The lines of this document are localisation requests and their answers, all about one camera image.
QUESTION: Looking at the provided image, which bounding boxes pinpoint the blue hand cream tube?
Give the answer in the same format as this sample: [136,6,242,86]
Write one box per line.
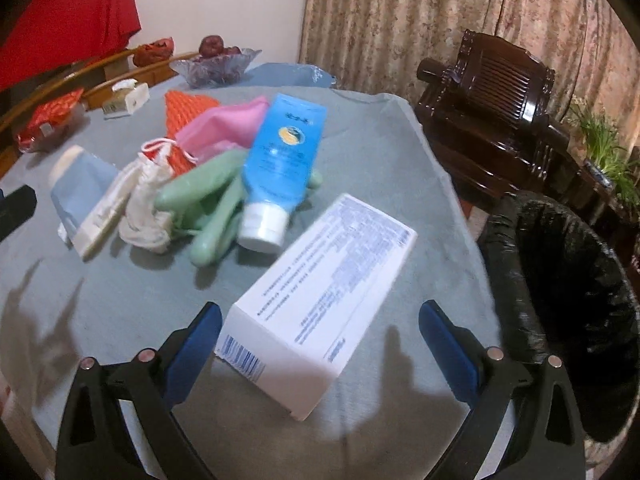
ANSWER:
[238,93,328,254]

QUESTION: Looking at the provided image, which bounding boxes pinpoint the black trash bin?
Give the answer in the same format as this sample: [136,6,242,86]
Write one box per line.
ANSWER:
[478,192,639,444]

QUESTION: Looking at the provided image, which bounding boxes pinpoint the red gift packet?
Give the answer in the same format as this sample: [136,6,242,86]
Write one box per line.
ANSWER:
[16,88,85,154]

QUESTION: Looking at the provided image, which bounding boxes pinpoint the green rubber glove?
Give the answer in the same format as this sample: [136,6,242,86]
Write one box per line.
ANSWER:
[153,146,324,268]

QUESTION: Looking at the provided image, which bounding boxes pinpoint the dark wooden armchair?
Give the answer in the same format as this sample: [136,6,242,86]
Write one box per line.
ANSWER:
[414,29,568,198]

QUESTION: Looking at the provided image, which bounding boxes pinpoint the dark red fruits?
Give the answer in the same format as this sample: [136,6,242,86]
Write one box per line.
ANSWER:
[198,35,242,60]

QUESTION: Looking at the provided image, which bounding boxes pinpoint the red cloth cover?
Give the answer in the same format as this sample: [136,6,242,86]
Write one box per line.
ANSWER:
[1,0,141,90]

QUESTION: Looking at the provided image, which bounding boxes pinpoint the beige patterned curtain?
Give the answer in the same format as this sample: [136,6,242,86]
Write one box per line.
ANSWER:
[299,0,639,148]

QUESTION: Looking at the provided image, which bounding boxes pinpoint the green potted plant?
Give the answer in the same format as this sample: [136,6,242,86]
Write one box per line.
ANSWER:
[566,98,639,214]

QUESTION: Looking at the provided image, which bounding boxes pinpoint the pink face mask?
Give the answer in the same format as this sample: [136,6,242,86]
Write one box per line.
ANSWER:
[176,96,270,165]

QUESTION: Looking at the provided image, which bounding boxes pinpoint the dark wooden side table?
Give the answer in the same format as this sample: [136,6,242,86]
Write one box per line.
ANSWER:
[544,153,639,269]

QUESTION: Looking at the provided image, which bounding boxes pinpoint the small white tissue box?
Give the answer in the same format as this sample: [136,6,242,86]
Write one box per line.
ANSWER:
[101,78,150,119]

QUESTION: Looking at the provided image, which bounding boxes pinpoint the pale blue white tube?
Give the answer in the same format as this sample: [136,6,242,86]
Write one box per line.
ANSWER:
[49,145,142,260]

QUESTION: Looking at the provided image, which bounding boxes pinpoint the white printed paper box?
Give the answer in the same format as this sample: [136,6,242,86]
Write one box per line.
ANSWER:
[215,194,418,420]

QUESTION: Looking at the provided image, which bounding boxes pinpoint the glass fruit bowl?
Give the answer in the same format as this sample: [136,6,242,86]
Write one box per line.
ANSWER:
[169,48,262,88]

